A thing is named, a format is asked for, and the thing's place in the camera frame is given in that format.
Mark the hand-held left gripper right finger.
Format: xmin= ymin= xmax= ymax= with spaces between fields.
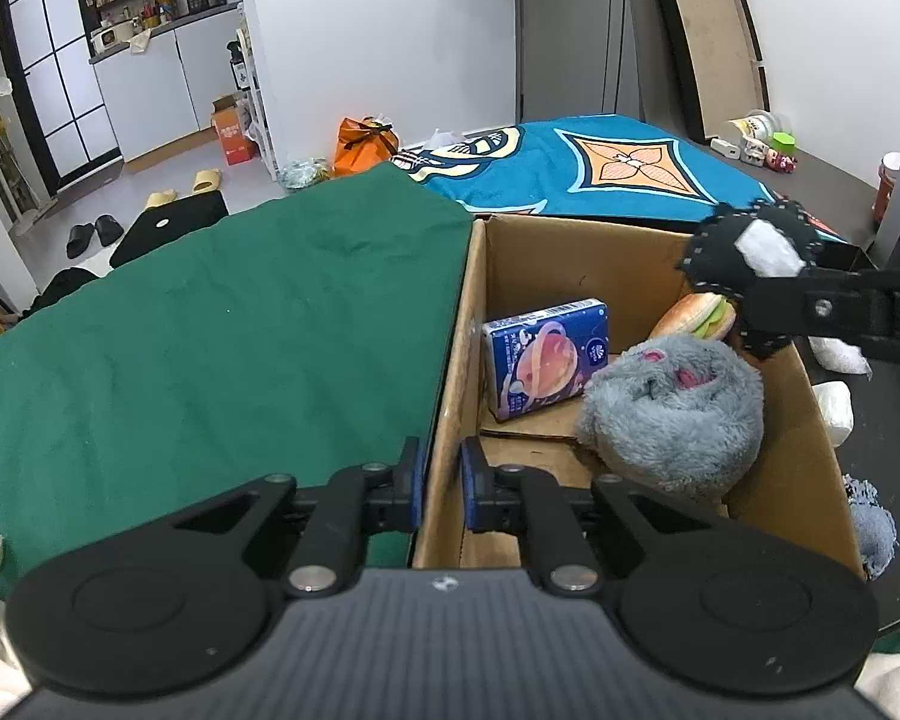
xmin=461 ymin=436 xmax=725 ymax=597

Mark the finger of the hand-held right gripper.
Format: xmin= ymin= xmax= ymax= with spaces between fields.
xmin=802 ymin=265 xmax=900 ymax=292
xmin=736 ymin=276 xmax=900 ymax=363

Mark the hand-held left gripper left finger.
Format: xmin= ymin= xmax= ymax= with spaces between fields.
xmin=169 ymin=436 xmax=422 ymax=597

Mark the clear bag of white stuffing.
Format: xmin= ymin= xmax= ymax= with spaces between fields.
xmin=808 ymin=337 xmax=872 ymax=377

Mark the blue tissue packet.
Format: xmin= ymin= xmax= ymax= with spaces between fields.
xmin=481 ymin=298 xmax=611 ymax=423

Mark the hamburger squishy toy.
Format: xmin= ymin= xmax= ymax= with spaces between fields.
xmin=648 ymin=290 xmax=738 ymax=344

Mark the grey fluffy plush toy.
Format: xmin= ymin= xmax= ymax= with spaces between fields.
xmin=574 ymin=337 xmax=766 ymax=501

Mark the brown cardboard box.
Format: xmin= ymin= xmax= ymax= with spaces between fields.
xmin=412 ymin=214 xmax=869 ymax=580

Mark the red paper cup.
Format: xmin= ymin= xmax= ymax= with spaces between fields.
xmin=873 ymin=152 xmax=900 ymax=226

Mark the white plastic jar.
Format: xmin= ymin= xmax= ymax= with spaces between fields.
xmin=727 ymin=110 xmax=794 ymax=149

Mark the green cloth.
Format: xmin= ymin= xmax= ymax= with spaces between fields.
xmin=0 ymin=163 xmax=475 ymax=602

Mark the blue patterned blanket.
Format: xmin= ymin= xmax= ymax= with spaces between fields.
xmin=392 ymin=115 xmax=850 ymax=242

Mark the black framed brown board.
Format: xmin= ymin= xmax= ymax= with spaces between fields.
xmin=640 ymin=0 xmax=775 ymax=145

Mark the crumpled clear plastic bag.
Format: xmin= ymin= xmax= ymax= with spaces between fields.
xmin=277 ymin=157 xmax=332 ymax=189

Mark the orange bag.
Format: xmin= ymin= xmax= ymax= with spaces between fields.
xmin=334 ymin=117 xmax=401 ymax=178

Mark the orange cardboard box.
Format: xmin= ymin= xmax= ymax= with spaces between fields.
xmin=211 ymin=93 xmax=260 ymax=167

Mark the white rack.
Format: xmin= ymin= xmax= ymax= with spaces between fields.
xmin=228 ymin=21 xmax=279 ymax=182

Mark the white lower kitchen cabinet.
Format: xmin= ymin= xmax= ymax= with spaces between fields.
xmin=88 ymin=5 xmax=245 ymax=164

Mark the black framed glass door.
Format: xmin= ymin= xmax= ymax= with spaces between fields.
xmin=0 ymin=0 xmax=125 ymax=186

